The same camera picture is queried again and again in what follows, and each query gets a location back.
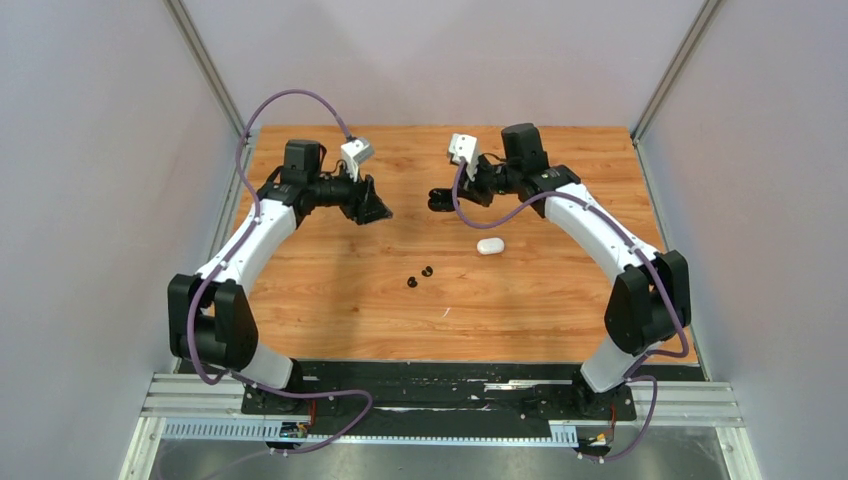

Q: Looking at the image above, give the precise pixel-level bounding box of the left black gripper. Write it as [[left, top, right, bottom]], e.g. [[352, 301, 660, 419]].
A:
[[309, 158, 393, 226]]

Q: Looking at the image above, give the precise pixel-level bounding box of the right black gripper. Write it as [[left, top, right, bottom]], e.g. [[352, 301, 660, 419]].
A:
[[453, 153, 522, 208]]

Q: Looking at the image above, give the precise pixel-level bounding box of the black earbud charging case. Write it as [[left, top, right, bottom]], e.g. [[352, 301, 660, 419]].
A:
[[427, 188, 458, 212]]

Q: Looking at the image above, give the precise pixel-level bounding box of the white earbud charging case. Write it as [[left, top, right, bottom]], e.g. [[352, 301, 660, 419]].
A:
[[476, 237, 505, 256]]

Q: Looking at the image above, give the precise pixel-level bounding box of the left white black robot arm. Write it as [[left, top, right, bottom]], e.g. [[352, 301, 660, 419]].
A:
[[167, 137, 392, 413]]

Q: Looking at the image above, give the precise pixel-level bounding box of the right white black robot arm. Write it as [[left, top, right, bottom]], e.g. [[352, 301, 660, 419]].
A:
[[448, 123, 691, 418]]

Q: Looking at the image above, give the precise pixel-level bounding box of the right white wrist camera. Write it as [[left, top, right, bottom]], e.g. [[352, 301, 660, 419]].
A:
[[447, 133, 481, 180]]

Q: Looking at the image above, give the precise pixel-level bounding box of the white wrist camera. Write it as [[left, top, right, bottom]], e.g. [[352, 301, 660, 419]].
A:
[[447, 133, 481, 180], [340, 137, 375, 183]]

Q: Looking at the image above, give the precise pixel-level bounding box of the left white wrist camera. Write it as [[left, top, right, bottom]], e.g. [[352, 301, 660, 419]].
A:
[[340, 137, 375, 183]]

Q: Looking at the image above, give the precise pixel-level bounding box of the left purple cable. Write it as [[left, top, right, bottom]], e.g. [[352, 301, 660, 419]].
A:
[[185, 89, 374, 456]]

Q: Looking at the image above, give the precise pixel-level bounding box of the purple cable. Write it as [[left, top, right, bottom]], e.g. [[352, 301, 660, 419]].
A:
[[451, 161, 692, 463], [185, 89, 374, 456]]

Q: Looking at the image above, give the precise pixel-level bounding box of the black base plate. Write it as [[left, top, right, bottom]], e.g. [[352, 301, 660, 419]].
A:
[[176, 358, 708, 440]]

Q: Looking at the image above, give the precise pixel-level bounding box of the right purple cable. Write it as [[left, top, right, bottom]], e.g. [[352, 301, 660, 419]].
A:
[[451, 161, 692, 463]]

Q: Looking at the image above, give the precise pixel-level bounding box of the white slotted cable duct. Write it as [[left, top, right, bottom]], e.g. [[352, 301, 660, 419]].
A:
[[161, 421, 580, 448]]

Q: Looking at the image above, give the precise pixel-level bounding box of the left aluminium frame post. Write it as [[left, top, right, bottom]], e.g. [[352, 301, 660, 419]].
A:
[[163, 0, 245, 136]]

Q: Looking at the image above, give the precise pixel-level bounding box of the aluminium frame post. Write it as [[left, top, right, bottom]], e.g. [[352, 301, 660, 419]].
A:
[[630, 0, 725, 146], [163, 0, 245, 136]]

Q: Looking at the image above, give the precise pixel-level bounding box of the right aluminium frame post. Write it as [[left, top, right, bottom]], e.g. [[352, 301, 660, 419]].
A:
[[630, 0, 725, 146]]

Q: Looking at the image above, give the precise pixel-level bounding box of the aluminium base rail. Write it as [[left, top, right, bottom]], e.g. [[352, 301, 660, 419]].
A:
[[141, 374, 744, 427]]

